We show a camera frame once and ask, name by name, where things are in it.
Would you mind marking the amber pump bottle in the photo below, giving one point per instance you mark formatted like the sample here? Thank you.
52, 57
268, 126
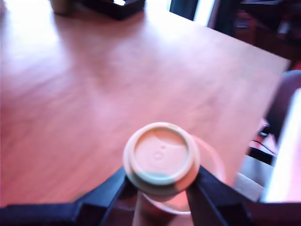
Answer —
60, 5

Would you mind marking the black plant tray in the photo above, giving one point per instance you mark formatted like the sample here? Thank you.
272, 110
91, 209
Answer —
117, 9

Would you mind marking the dark chair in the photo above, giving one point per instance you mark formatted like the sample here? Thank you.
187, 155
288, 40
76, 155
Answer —
282, 101

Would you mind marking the pale beige coffee capsule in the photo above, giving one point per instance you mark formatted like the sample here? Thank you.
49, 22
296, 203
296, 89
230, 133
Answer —
161, 157

